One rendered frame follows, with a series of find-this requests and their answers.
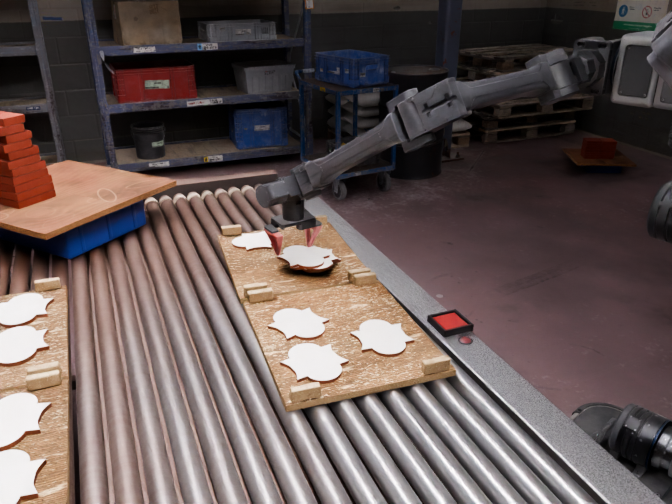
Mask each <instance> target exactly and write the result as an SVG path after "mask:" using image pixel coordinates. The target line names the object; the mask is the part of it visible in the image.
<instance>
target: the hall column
mask: <svg viewBox="0 0 672 504"><path fill-rule="evenodd" d="M462 3H463V0H439V10H438V25H437V40H436V55H435V66H440V67H445V68H447V69H449V72H448V78H451V77H455V80H456V77H457V65H458V52H459V40H460V28H461V15H462ZM452 127H453V123H451V124H449V125H447V126H446V127H444V134H443V137H444V140H443V149H442V163H445V162H453V161H461V160H464V157H461V156H460V154H459V152H458V151H457V154H455V153H453V152H451V140H452Z"/></svg>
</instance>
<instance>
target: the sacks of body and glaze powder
mask: <svg viewBox="0 0 672 504"><path fill-rule="evenodd" d="M325 99H327V100H328V101H329V102H331V103H333V104H335V95H331V94H328V95H327V96H325ZM379 102H380V92H373V93H364V94H358V112H357V136H358V137H359V136H361V135H362V134H364V133H366V132H367V131H369V130H371V129H373V128H374V127H376V126H377V125H378V124H379V105H378V103H379ZM328 112H329V113H330V114H332V115H333V117H331V118H330V119H329V120H328V121H327V124H328V125H329V126H328V140H329V139H335V105H334V106H332V107H331V108H330V109H328ZM471 114H472V111H471V110H470V111H468V115H466V116H464V117H462V118H465V117H468V116H469V115H471ZM462 118H460V119H459V120H457V121H455V122H453V127H452V137H454V136H455V137H454V140H453V144H451V149H452V148H460V147H468V146H469V140H470V132H468V131H466V130H468V129H470V128H472V125H471V124H470V123H468V122H467V121H465V120H463V119H462ZM349 136H353V95H346V96H341V138H342V137H349Z"/></svg>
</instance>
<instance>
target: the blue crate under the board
mask: <svg viewBox="0 0 672 504"><path fill-rule="evenodd" d="M143 200H144V199H143ZM143 200H141V201H139V202H136V203H134V204H131V205H129V206H127V207H124V208H122V209H119V210H117V211H115V212H112V213H110V214H107V215H105V216H103V217H100V218H98V219H96V220H93V221H91V222H88V223H86V224H84V225H81V226H79V227H76V228H74V229H72V230H69V231H67V232H64V233H62V234H60V235H57V236H55V237H53V238H50V239H48V240H43V239H40V238H36V237H33V236H29V235H25V234H22V233H18V232H14V231H11V230H7V229H3V228H0V237H1V239H2V240H4V241H8V242H11V243H15V244H18V245H22V246H25V247H29V248H32V249H36V250H39V251H43V252H46V253H50V254H53V255H57V256H60V257H64V258H67V259H73V258H75V257H77V256H79V255H81V254H83V253H86V252H88V251H90V250H92V249H94V248H96V247H98V246H101V245H103V244H105V243H107V242H109V241H111V240H113V239H116V238H118V237H120V236H122V235H124V234H126V233H128V232H131V231H133V230H135V229H137V228H139V227H141V226H143V225H145V224H146V218H145V210H144V203H143Z"/></svg>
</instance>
